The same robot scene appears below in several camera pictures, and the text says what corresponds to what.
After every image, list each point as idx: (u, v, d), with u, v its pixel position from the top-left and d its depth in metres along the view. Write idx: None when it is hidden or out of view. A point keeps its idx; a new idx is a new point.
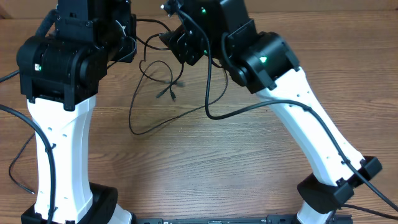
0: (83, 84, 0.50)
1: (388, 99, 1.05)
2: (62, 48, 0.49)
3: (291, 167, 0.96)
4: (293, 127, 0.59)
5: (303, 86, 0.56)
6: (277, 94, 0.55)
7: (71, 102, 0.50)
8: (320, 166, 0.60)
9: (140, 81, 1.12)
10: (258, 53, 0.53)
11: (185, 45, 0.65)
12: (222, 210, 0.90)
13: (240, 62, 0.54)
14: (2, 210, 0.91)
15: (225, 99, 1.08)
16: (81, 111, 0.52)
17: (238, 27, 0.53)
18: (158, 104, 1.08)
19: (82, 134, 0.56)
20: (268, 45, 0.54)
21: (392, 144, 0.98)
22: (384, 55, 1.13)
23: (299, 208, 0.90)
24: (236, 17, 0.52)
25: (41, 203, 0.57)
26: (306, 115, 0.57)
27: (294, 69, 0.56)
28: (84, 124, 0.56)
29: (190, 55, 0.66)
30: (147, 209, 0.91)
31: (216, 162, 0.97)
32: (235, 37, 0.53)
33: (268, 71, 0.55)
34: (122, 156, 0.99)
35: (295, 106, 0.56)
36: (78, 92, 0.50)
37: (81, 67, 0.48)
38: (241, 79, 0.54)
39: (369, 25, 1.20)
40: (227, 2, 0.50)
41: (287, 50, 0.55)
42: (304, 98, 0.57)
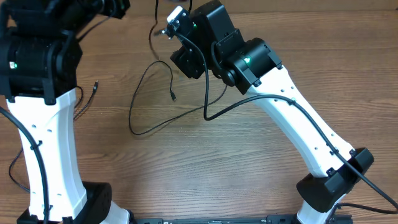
0: (61, 77, 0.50)
1: (388, 99, 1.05)
2: (34, 43, 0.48)
3: (291, 167, 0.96)
4: (282, 122, 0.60)
5: (286, 83, 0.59)
6: (262, 91, 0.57)
7: (52, 96, 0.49)
8: (311, 158, 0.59)
9: (140, 81, 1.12)
10: (244, 56, 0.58)
11: (187, 61, 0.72)
12: (222, 210, 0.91)
13: (229, 66, 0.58)
14: (2, 210, 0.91)
15: (225, 99, 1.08)
16: (63, 104, 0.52)
17: (224, 35, 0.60)
18: (158, 104, 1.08)
19: (67, 129, 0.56)
20: (253, 48, 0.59)
21: (392, 144, 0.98)
22: (384, 55, 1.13)
23: (299, 208, 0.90)
24: (222, 29, 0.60)
25: (36, 205, 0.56)
26: (292, 109, 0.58)
27: (277, 67, 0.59)
28: (68, 117, 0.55)
29: (194, 70, 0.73)
30: (147, 210, 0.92)
31: (216, 162, 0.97)
32: (223, 45, 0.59)
33: (254, 71, 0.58)
34: (122, 156, 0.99)
35: (280, 100, 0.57)
36: (56, 84, 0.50)
37: (56, 61, 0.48)
38: (230, 79, 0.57)
39: (369, 25, 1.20)
40: (212, 15, 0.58)
41: (269, 51, 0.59)
42: (288, 93, 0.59)
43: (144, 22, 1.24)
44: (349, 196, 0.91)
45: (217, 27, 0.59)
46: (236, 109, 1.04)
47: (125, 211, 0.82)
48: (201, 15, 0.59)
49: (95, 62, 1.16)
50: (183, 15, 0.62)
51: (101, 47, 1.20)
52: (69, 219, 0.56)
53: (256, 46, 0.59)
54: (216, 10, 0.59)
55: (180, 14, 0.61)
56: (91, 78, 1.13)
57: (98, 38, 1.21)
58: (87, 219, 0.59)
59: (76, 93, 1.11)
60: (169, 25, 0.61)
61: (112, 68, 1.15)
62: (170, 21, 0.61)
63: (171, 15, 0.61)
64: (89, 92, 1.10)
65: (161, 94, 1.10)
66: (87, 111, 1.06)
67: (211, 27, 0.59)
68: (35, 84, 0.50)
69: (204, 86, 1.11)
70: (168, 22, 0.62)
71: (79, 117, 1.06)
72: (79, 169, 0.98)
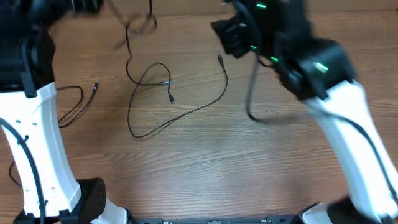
0: (40, 70, 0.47)
1: (388, 99, 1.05)
2: (4, 40, 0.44)
3: (291, 167, 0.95)
4: (339, 148, 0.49)
5: (359, 103, 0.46)
6: (331, 109, 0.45)
7: (32, 88, 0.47)
8: (361, 192, 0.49)
9: (138, 83, 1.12)
10: (314, 56, 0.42)
11: (234, 37, 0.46)
12: (222, 210, 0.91)
13: (293, 66, 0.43)
14: (2, 210, 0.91)
15: (225, 99, 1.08)
16: (45, 97, 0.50)
17: (298, 26, 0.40)
18: (158, 104, 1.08)
19: (53, 124, 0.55)
20: (326, 48, 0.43)
21: (392, 144, 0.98)
22: (384, 55, 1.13)
23: (299, 208, 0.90)
24: (296, 15, 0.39)
25: (31, 202, 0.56)
26: (359, 138, 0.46)
27: (351, 83, 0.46)
28: (51, 111, 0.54)
29: (238, 48, 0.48)
30: (147, 209, 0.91)
31: (216, 162, 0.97)
32: (291, 38, 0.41)
33: (326, 81, 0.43)
34: (122, 156, 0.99)
35: (346, 122, 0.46)
36: (36, 78, 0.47)
37: (31, 55, 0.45)
38: (294, 84, 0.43)
39: (368, 25, 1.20)
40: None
41: (346, 60, 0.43)
42: (358, 117, 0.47)
43: (144, 22, 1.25)
44: None
45: (291, 11, 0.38)
46: (235, 110, 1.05)
47: (122, 210, 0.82)
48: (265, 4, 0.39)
49: (95, 63, 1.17)
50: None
51: (101, 48, 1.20)
52: (66, 212, 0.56)
53: (331, 48, 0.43)
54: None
55: None
56: (91, 78, 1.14)
57: (98, 38, 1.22)
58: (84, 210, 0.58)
59: (76, 93, 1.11)
60: None
61: (112, 68, 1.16)
62: None
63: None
64: (89, 92, 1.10)
65: (161, 94, 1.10)
66: (87, 111, 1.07)
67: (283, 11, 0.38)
68: (13, 79, 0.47)
69: (204, 87, 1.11)
70: None
71: (79, 117, 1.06)
72: (80, 169, 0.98)
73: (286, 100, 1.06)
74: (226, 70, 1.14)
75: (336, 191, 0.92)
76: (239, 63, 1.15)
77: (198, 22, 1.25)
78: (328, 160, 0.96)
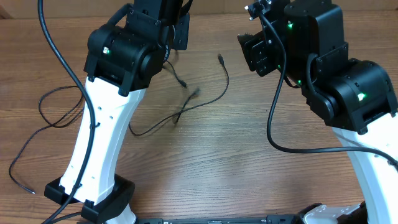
0: (141, 76, 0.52)
1: None
2: (132, 40, 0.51)
3: (291, 167, 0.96)
4: (369, 180, 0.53)
5: (395, 137, 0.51)
6: (363, 140, 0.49)
7: (127, 89, 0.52)
8: (384, 218, 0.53)
9: None
10: (352, 83, 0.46)
11: (260, 54, 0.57)
12: (222, 210, 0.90)
13: (328, 91, 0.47)
14: (2, 210, 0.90)
15: (225, 99, 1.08)
16: (131, 99, 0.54)
17: (330, 49, 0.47)
18: (158, 104, 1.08)
19: (124, 124, 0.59)
20: (366, 73, 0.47)
21: None
22: (385, 55, 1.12)
23: (300, 208, 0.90)
24: (330, 40, 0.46)
25: (69, 177, 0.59)
26: (389, 168, 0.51)
27: (391, 114, 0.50)
28: (129, 113, 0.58)
29: (262, 65, 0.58)
30: (147, 210, 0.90)
31: (216, 162, 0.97)
32: (324, 61, 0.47)
33: (364, 109, 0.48)
34: (122, 155, 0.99)
35: (380, 157, 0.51)
36: (135, 81, 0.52)
37: (143, 60, 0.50)
38: (329, 110, 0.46)
39: (368, 25, 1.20)
40: (323, 17, 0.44)
41: (390, 90, 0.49)
42: (393, 149, 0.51)
43: None
44: (349, 196, 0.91)
45: (326, 36, 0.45)
46: (236, 109, 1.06)
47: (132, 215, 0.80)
48: (308, 17, 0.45)
49: None
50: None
51: None
52: (91, 204, 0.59)
53: (370, 71, 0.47)
54: (329, 12, 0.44)
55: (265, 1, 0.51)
56: None
57: None
58: (107, 209, 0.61)
59: (78, 93, 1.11)
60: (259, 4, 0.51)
61: None
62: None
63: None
64: None
65: (161, 94, 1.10)
66: None
67: (318, 35, 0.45)
68: (117, 73, 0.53)
69: (204, 86, 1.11)
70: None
71: (79, 117, 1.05)
72: None
73: (286, 100, 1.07)
74: (226, 70, 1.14)
75: (336, 191, 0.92)
76: (239, 63, 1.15)
77: (198, 22, 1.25)
78: (328, 160, 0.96)
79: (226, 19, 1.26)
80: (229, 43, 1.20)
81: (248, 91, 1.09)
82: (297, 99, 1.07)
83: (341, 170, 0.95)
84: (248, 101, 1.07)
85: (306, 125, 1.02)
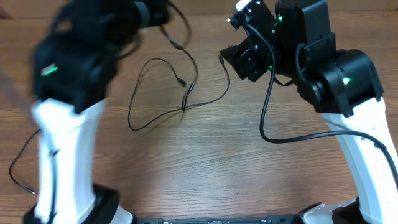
0: (94, 89, 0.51)
1: (388, 99, 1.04)
2: (78, 52, 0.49)
3: (291, 167, 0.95)
4: (358, 165, 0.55)
5: (380, 120, 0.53)
6: (349, 122, 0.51)
7: (79, 106, 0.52)
8: (373, 203, 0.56)
9: (138, 81, 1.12)
10: (337, 68, 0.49)
11: (248, 60, 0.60)
12: (222, 210, 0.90)
13: (316, 76, 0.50)
14: (2, 210, 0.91)
15: (225, 99, 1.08)
16: (87, 117, 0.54)
17: (318, 38, 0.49)
18: (158, 104, 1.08)
19: (87, 141, 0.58)
20: (352, 60, 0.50)
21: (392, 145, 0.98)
22: (384, 55, 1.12)
23: (299, 208, 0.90)
24: (317, 30, 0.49)
25: (42, 207, 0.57)
26: (377, 152, 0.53)
27: (376, 98, 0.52)
28: (89, 130, 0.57)
29: (252, 70, 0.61)
30: (147, 210, 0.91)
31: (216, 162, 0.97)
32: (312, 50, 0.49)
33: (349, 94, 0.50)
34: (122, 155, 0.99)
35: (367, 139, 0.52)
36: (87, 96, 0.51)
37: (91, 72, 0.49)
38: (315, 96, 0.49)
39: (367, 25, 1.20)
40: (310, 9, 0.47)
41: (373, 75, 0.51)
42: (379, 132, 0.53)
43: None
44: (349, 196, 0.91)
45: (312, 27, 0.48)
46: (236, 109, 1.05)
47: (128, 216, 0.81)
48: (296, 9, 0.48)
49: None
50: (257, 3, 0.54)
51: None
52: None
53: (356, 60, 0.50)
54: (315, 4, 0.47)
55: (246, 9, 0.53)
56: None
57: None
58: None
59: None
60: (240, 14, 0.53)
61: None
62: (242, 9, 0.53)
63: (240, 4, 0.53)
64: None
65: (161, 94, 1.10)
66: None
67: (305, 24, 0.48)
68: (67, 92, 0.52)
69: (204, 86, 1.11)
70: (238, 10, 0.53)
71: None
72: None
73: (286, 100, 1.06)
74: (226, 70, 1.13)
75: (336, 192, 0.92)
76: None
77: (198, 22, 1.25)
78: (329, 160, 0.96)
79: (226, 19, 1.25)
80: (229, 42, 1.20)
81: (248, 91, 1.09)
82: (297, 99, 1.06)
83: (341, 170, 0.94)
84: (248, 101, 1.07)
85: (306, 124, 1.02)
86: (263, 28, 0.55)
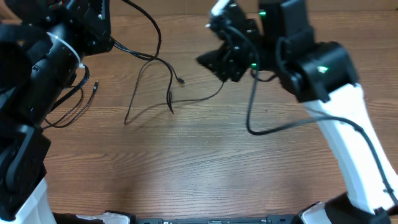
0: (13, 191, 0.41)
1: (388, 99, 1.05)
2: None
3: (291, 167, 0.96)
4: (342, 152, 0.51)
5: (357, 105, 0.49)
6: (328, 108, 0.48)
7: (9, 214, 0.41)
8: (359, 190, 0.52)
9: (138, 81, 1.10)
10: (314, 59, 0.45)
11: (230, 62, 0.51)
12: (222, 210, 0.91)
13: (295, 67, 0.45)
14: None
15: (225, 99, 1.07)
16: (25, 212, 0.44)
17: (296, 32, 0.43)
18: (158, 104, 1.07)
19: (38, 219, 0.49)
20: (328, 52, 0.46)
21: (392, 144, 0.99)
22: (384, 55, 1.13)
23: (299, 208, 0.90)
24: (296, 23, 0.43)
25: None
26: (357, 137, 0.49)
27: (352, 84, 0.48)
28: (36, 213, 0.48)
29: (235, 71, 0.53)
30: (147, 210, 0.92)
31: (216, 162, 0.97)
32: (293, 43, 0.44)
33: (326, 82, 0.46)
34: (122, 156, 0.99)
35: (347, 124, 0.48)
36: (12, 203, 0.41)
37: (8, 175, 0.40)
38: (294, 86, 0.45)
39: (368, 25, 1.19)
40: (290, 3, 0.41)
41: (349, 63, 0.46)
42: (357, 117, 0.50)
43: (144, 21, 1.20)
44: None
45: (292, 20, 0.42)
46: (235, 110, 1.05)
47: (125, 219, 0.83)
48: (275, 4, 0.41)
49: (94, 63, 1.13)
50: (232, 6, 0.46)
51: None
52: None
53: (332, 51, 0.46)
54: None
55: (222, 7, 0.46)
56: (91, 77, 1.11)
57: None
58: None
59: (77, 92, 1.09)
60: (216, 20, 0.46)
61: (112, 67, 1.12)
62: (217, 13, 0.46)
63: (217, 6, 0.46)
64: (89, 91, 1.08)
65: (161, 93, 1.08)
66: (87, 111, 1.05)
67: (284, 20, 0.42)
68: None
69: (204, 86, 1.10)
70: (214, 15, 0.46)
71: (79, 117, 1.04)
72: (79, 168, 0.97)
73: (287, 100, 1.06)
74: None
75: (336, 191, 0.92)
76: None
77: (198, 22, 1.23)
78: (329, 160, 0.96)
79: None
80: None
81: (249, 90, 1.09)
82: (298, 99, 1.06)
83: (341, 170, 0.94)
84: (248, 101, 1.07)
85: (307, 125, 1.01)
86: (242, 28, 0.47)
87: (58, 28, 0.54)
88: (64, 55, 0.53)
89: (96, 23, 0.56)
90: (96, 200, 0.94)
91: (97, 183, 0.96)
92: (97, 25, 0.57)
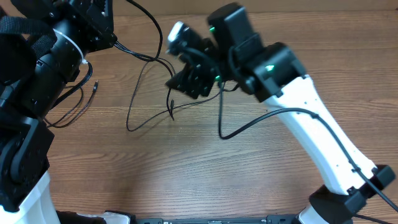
0: (17, 182, 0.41)
1: (388, 99, 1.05)
2: None
3: (291, 167, 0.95)
4: (306, 142, 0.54)
5: (311, 95, 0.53)
6: (283, 102, 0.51)
7: (12, 205, 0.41)
8: (330, 175, 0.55)
9: (138, 81, 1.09)
10: (263, 60, 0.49)
11: (196, 81, 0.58)
12: (222, 210, 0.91)
13: (248, 71, 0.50)
14: None
15: (225, 99, 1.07)
16: (28, 204, 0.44)
17: (244, 39, 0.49)
18: (158, 104, 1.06)
19: (40, 214, 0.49)
20: (275, 54, 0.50)
21: (392, 144, 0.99)
22: (385, 55, 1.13)
23: (299, 208, 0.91)
24: (240, 31, 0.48)
25: None
26: (316, 124, 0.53)
27: (301, 77, 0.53)
28: (38, 206, 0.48)
29: (203, 87, 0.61)
30: (147, 210, 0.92)
31: (216, 162, 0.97)
32: (242, 50, 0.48)
33: (275, 79, 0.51)
34: (122, 156, 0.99)
35: (303, 112, 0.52)
36: (17, 195, 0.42)
37: (13, 165, 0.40)
38: (249, 88, 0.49)
39: (369, 25, 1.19)
40: (232, 16, 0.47)
41: (293, 58, 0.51)
42: (312, 106, 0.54)
43: (144, 21, 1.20)
44: None
45: (237, 30, 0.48)
46: (235, 109, 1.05)
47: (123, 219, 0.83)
48: (220, 19, 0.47)
49: (94, 63, 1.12)
50: (186, 29, 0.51)
51: None
52: None
53: (279, 51, 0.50)
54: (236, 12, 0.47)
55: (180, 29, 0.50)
56: (91, 77, 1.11)
57: None
58: None
59: (77, 92, 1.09)
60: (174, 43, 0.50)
61: (112, 67, 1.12)
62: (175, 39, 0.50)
63: (173, 33, 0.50)
64: (89, 92, 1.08)
65: (161, 94, 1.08)
66: (87, 111, 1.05)
67: (229, 31, 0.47)
68: None
69: None
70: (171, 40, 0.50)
71: (79, 117, 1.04)
72: (79, 168, 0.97)
73: None
74: None
75: None
76: None
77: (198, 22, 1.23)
78: None
79: None
80: None
81: None
82: None
83: None
84: (248, 101, 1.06)
85: None
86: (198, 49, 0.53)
87: (61, 24, 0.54)
88: (68, 51, 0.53)
89: (99, 20, 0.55)
90: (96, 200, 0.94)
91: (97, 183, 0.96)
92: (100, 21, 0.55)
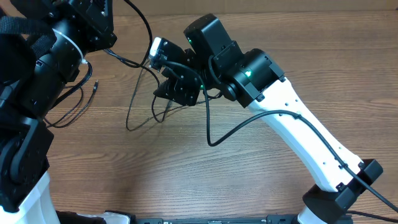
0: (17, 183, 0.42)
1: (388, 98, 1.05)
2: None
3: (291, 167, 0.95)
4: (291, 142, 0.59)
5: (291, 96, 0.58)
6: (265, 104, 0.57)
7: (12, 206, 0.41)
8: (319, 173, 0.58)
9: (138, 81, 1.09)
10: (242, 68, 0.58)
11: (181, 90, 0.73)
12: (222, 210, 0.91)
13: (229, 79, 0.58)
14: None
15: (225, 99, 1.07)
16: (27, 205, 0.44)
17: (222, 48, 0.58)
18: (158, 104, 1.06)
19: (40, 214, 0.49)
20: (253, 60, 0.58)
21: (392, 144, 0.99)
22: (384, 55, 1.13)
23: (299, 208, 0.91)
24: (218, 42, 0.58)
25: None
26: (298, 123, 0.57)
27: (280, 79, 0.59)
28: (38, 207, 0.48)
29: (189, 96, 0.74)
30: (147, 210, 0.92)
31: (216, 162, 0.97)
32: (221, 58, 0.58)
33: (255, 84, 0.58)
34: (122, 156, 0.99)
35: (285, 114, 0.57)
36: (15, 195, 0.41)
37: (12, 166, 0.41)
38: (231, 94, 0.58)
39: (369, 24, 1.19)
40: (207, 28, 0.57)
41: (271, 62, 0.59)
42: (293, 106, 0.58)
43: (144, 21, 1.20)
44: None
45: (213, 41, 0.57)
46: (235, 109, 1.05)
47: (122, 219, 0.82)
48: (196, 31, 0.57)
49: (93, 62, 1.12)
50: (165, 43, 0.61)
51: None
52: None
53: (257, 58, 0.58)
54: (211, 23, 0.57)
55: (160, 43, 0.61)
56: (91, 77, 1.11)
57: None
58: None
59: (77, 92, 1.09)
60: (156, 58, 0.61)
61: (112, 67, 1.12)
62: (155, 54, 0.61)
63: (154, 48, 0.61)
64: (89, 91, 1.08)
65: None
66: (87, 111, 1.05)
67: (207, 42, 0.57)
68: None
69: None
70: (152, 55, 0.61)
71: (79, 117, 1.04)
72: (79, 168, 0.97)
73: None
74: None
75: None
76: None
77: None
78: None
79: (226, 19, 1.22)
80: None
81: None
82: None
83: None
84: None
85: None
86: (180, 60, 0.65)
87: (61, 24, 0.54)
88: (68, 51, 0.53)
89: (99, 20, 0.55)
90: (97, 200, 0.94)
91: (97, 183, 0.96)
92: (100, 20, 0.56)
